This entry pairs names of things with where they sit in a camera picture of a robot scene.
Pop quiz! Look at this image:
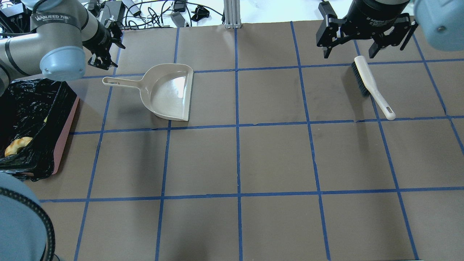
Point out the aluminium frame post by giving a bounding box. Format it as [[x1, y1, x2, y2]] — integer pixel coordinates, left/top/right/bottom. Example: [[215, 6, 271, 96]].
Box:
[[224, 0, 242, 29]]

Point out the pink bin with black bag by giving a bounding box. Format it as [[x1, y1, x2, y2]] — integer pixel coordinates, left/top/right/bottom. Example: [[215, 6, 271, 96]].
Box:
[[0, 78, 77, 182]]

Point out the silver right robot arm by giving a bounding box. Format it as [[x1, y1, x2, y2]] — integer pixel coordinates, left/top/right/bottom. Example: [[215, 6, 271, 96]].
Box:
[[315, 0, 464, 58]]

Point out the pale melon rind slice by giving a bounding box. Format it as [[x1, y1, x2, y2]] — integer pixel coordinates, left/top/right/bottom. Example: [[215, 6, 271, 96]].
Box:
[[4, 137, 33, 157]]

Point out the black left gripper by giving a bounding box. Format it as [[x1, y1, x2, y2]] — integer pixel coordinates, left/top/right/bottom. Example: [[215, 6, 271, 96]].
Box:
[[83, 20, 125, 70]]

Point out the beige hand brush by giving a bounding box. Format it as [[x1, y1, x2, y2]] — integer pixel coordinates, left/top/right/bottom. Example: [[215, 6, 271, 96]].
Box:
[[351, 55, 396, 120]]

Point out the beige plastic dustpan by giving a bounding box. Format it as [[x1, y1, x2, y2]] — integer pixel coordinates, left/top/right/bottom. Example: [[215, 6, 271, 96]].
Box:
[[102, 64, 194, 121]]

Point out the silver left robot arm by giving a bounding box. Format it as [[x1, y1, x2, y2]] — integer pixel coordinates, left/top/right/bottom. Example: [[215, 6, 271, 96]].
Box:
[[1, 0, 125, 261]]

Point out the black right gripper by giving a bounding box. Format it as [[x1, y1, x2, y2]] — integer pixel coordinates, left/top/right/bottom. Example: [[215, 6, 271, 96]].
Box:
[[315, 0, 419, 58]]

